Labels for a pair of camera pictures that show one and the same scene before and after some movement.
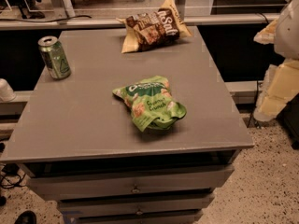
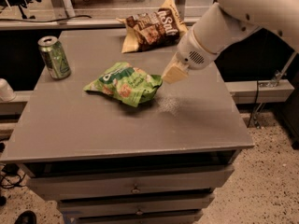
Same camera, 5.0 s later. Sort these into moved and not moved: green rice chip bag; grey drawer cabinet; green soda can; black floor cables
Moved: green rice chip bag
Not moved: green soda can; black floor cables; grey drawer cabinet
